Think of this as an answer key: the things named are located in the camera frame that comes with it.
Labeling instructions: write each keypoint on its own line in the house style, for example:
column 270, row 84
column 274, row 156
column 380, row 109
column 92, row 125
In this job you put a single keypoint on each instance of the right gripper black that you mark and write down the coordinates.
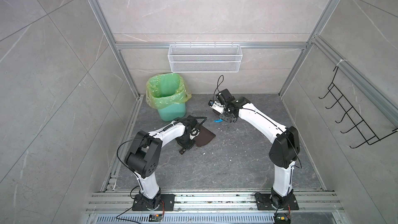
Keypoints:
column 227, row 119

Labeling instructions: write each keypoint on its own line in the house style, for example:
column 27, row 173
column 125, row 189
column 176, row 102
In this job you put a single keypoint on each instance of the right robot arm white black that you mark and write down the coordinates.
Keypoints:
column 285, row 142

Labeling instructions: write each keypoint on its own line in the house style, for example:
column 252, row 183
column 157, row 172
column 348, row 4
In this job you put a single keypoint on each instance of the white wire mesh basket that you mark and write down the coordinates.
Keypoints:
column 204, row 58

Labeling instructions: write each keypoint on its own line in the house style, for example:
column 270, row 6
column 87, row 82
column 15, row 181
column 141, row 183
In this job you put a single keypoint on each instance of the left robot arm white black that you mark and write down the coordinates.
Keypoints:
column 143, row 154

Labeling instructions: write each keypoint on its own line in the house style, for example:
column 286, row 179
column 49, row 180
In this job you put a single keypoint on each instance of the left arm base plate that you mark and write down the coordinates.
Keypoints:
column 158, row 203

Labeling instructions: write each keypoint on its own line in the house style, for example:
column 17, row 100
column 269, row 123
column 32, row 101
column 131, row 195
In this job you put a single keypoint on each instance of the dark brown dustpan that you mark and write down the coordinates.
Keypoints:
column 204, row 137

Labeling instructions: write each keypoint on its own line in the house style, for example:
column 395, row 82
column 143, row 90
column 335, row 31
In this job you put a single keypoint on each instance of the green trash bin with liner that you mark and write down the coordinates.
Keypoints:
column 168, row 94

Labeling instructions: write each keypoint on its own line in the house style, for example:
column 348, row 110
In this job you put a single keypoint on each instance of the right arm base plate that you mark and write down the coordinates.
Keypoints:
column 269, row 202

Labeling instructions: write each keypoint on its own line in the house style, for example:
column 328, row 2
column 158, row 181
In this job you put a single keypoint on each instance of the aluminium mounting rail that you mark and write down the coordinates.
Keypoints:
column 244, row 206

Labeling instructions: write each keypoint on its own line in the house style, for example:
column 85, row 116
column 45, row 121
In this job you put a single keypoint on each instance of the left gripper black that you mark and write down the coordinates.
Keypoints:
column 188, row 146

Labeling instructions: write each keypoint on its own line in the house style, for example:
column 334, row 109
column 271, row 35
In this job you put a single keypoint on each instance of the black wire hook rack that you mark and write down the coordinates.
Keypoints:
column 357, row 122

